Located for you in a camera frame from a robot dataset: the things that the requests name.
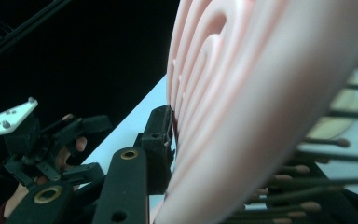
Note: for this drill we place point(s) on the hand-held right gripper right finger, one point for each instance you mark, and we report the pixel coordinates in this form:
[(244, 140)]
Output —
[(338, 209)]

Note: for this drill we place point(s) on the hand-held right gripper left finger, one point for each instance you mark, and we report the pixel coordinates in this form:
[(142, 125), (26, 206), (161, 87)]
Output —
[(157, 140)]

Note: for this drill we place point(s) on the cream ribbed cup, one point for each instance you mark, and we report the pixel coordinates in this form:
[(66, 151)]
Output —
[(332, 127)]

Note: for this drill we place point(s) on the pink hairbrush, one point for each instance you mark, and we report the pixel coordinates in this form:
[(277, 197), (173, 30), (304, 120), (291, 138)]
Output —
[(245, 109)]

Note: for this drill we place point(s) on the metal floor rail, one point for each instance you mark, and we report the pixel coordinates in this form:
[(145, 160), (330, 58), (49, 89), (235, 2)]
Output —
[(18, 34)]

